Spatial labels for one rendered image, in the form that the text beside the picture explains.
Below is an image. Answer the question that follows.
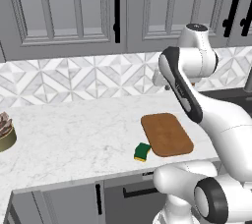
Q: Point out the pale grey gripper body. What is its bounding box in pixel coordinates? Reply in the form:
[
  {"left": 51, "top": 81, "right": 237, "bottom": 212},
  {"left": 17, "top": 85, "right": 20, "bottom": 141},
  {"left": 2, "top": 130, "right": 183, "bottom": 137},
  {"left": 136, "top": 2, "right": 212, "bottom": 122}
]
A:
[{"left": 152, "top": 68, "right": 171, "bottom": 90}]

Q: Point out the brown wooden cutting board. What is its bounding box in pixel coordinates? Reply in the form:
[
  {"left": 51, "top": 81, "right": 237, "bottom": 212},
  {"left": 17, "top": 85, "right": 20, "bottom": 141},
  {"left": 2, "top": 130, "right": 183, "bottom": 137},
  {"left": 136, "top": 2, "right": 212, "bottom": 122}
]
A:
[{"left": 140, "top": 112, "right": 195, "bottom": 158}]

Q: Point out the green and yellow sponge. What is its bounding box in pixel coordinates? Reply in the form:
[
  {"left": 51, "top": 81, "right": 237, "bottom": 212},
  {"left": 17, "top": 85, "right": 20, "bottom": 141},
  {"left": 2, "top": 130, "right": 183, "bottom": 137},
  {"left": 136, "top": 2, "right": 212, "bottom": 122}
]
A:
[{"left": 133, "top": 141, "right": 153, "bottom": 163}]

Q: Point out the dark sink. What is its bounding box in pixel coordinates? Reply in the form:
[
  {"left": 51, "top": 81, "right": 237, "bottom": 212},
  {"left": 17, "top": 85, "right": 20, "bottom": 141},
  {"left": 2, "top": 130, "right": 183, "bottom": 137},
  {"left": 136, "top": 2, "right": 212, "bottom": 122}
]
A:
[{"left": 199, "top": 86, "right": 252, "bottom": 118}]

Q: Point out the grey drawer front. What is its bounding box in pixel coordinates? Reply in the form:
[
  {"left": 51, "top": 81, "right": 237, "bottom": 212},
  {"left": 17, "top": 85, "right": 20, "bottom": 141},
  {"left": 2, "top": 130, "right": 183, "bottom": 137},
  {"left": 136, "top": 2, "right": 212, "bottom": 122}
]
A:
[{"left": 103, "top": 170, "right": 169, "bottom": 224}]

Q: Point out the grey base cupboard door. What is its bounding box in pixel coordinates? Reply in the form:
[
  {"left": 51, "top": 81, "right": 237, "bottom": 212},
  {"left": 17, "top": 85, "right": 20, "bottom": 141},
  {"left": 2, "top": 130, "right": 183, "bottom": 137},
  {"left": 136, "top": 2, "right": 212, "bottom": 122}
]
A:
[{"left": 11, "top": 180, "right": 105, "bottom": 224}]

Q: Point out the olive bowl with brown contents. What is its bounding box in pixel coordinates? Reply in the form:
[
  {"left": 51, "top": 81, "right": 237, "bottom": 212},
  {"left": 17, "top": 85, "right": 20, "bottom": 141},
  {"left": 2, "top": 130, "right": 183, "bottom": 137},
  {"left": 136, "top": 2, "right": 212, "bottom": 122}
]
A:
[{"left": 0, "top": 111, "right": 18, "bottom": 153}]

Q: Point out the black drawer handle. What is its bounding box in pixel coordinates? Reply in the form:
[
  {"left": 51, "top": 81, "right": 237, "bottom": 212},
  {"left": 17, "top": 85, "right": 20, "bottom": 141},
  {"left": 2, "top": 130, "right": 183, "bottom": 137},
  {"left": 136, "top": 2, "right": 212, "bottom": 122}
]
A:
[{"left": 122, "top": 186, "right": 159, "bottom": 199}]

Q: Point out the wide grey wall cupboard door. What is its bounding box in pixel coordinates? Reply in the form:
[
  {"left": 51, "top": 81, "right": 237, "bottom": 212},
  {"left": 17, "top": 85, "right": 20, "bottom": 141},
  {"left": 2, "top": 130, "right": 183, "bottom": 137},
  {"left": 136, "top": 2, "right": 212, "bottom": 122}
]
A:
[{"left": 0, "top": 0, "right": 129, "bottom": 63}]

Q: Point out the black base cupboard handle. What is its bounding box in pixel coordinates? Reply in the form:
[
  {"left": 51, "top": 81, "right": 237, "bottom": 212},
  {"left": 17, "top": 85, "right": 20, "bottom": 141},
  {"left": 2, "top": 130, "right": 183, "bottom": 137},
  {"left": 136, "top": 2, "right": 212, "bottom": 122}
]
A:
[{"left": 94, "top": 183, "right": 103, "bottom": 216}]

